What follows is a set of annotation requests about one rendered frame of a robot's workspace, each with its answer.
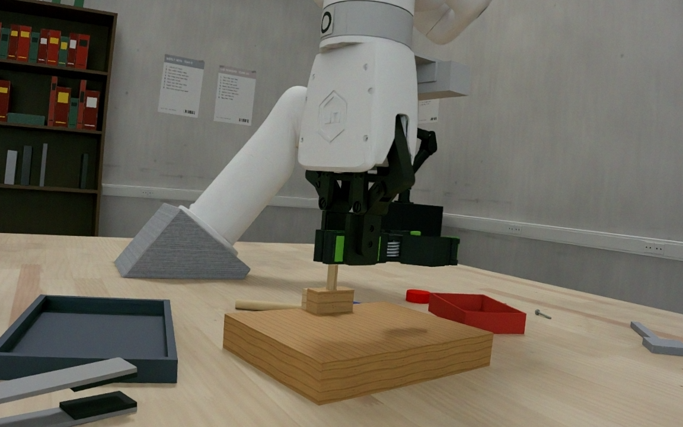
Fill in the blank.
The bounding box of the red short cylinder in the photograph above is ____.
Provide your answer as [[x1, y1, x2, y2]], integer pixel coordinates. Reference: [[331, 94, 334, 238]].
[[406, 289, 430, 304]]

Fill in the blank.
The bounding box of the red shallow tray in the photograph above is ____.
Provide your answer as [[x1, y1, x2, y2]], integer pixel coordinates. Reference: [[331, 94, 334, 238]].
[[428, 292, 526, 334]]

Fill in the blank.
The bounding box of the small light wooden block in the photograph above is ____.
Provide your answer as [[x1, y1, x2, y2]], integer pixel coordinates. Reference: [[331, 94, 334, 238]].
[[306, 286, 355, 314]]

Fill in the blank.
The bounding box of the beige cylindrical rod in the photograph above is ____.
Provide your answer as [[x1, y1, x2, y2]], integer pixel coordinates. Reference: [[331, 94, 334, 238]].
[[235, 299, 301, 311]]

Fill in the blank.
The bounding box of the light wooden dowel pin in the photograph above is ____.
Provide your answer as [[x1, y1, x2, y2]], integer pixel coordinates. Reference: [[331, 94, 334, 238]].
[[326, 265, 338, 290]]

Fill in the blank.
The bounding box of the flat wooden board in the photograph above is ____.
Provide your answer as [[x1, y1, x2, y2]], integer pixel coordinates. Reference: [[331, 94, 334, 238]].
[[223, 288, 494, 406]]

